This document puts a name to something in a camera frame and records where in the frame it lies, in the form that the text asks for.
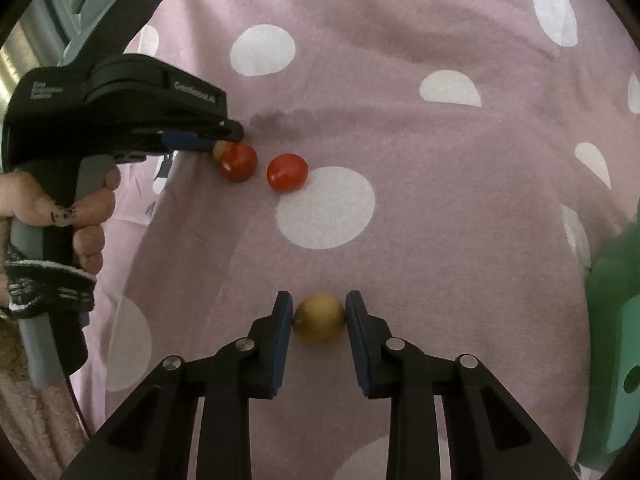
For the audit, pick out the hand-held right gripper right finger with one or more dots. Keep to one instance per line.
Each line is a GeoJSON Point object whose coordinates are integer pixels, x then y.
{"type": "Point", "coordinates": [352, 340]}

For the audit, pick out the person's left hand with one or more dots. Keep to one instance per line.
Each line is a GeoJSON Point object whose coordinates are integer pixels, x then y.
{"type": "Point", "coordinates": [95, 207]}

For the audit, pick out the green plastic basket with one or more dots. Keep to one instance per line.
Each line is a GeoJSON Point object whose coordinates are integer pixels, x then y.
{"type": "Point", "coordinates": [615, 285]}

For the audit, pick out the light grey curtain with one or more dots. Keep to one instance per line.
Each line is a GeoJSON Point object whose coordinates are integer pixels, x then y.
{"type": "Point", "coordinates": [20, 55]}

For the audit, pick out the small yellow fruit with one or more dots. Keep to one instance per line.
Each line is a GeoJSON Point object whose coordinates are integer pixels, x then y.
{"type": "Point", "coordinates": [319, 317]}
{"type": "Point", "coordinates": [220, 150]}

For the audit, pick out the fuzzy pink blanket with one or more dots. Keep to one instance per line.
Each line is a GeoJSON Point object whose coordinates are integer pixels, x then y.
{"type": "Point", "coordinates": [30, 435]}

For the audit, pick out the red tomato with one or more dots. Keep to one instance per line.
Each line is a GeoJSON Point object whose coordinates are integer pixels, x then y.
{"type": "Point", "coordinates": [286, 172]}
{"type": "Point", "coordinates": [239, 162]}

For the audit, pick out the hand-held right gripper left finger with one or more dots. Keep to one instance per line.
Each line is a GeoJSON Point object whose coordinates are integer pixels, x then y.
{"type": "Point", "coordinates": [282, 340]}

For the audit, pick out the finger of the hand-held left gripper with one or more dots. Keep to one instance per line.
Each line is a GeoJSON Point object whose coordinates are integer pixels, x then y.
{"type": "Point", "coordinates": [220, 129]}

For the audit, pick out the pink polka dot blanket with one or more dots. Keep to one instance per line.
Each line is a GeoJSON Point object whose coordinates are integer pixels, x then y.
{"type": "Point", "coordinates": [400, 160]}

